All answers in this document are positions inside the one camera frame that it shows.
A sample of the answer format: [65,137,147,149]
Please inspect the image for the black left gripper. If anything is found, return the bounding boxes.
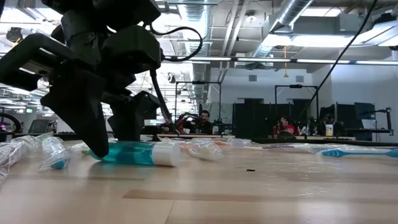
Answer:
[0,18,162,159]

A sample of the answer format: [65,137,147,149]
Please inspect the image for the teal mouthwash bottle white cap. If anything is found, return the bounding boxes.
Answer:
[89,141,182,168]

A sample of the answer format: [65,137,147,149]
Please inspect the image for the pink white bagged toothbrush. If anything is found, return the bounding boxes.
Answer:
[217,138,264,149]

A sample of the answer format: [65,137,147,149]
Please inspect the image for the teal white bagged toothbrush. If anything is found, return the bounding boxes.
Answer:
[67,141,94,156]

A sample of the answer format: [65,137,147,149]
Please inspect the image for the person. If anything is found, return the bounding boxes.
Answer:
[160,119,178,134]
[186,110,214,135]
[272,115,302,140]

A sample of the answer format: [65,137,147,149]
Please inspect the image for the blue white bagged toothbrush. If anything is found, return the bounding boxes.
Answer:
[321,148,398,159]
[310,143,398,151]
[39,136,74,171]

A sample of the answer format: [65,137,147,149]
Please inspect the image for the grey open laptop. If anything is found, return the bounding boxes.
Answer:
[27,119,50,134]

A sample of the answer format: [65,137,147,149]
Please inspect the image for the green white bagged toothbrush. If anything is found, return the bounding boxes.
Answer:
[11,132,53,150]

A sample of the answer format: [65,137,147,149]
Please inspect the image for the black curved hoop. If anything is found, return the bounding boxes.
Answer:
[0,112,20,134]

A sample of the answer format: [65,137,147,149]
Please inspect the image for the wooden background table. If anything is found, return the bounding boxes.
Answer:
[294,135,357,141]
[157,134,236,139]

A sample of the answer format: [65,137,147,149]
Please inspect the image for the orange white bagged toothbrush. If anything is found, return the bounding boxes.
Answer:
[0,138,32,184]
[180,138,225,162]

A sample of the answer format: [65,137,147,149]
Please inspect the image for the long LED light bar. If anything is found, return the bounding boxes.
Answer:
[161,55,398,65]

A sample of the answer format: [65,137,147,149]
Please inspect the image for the round ceiling sensor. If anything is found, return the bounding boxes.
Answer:
[244,10,257,24]

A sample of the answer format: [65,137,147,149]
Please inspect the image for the rectangular ceiling light panel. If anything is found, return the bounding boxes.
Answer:
[264,33,357,49]

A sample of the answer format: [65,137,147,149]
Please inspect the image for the dark background monitors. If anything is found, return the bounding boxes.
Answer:
[319,102,377,130]

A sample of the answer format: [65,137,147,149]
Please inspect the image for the dark reddish gripper cable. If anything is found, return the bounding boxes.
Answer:
[150,68,172,123]

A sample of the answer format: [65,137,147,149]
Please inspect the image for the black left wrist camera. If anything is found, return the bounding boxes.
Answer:
[99,26,164,94]

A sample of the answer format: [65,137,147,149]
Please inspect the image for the black background rig frame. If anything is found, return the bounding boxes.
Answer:
[274,84,320,125]
[174,81,223,135]

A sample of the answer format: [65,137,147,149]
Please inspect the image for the black left camera cable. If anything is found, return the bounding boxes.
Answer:
[148,26,204,62]

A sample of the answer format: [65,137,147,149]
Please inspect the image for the black ceiling cable reel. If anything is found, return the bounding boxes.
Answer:
[6,27,24,44]

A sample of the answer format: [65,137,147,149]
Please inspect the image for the wide silver ceiling duct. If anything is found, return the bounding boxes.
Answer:
[177,0,213,105]

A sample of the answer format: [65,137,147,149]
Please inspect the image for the black partition wall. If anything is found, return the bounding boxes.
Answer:
[232,102,293,142]

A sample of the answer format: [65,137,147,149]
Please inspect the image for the yellow hanging cord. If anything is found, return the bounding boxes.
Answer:
[282,46,289,78]

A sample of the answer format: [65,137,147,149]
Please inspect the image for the slanted silver ceiling duct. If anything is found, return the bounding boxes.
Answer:
[250,0,314,60]

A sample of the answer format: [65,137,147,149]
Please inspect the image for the long black right arm cable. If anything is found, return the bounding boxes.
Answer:
[298,0,379,116]

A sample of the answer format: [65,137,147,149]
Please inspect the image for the black aluminium rig frame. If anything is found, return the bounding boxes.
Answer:
[0,132,398,147]

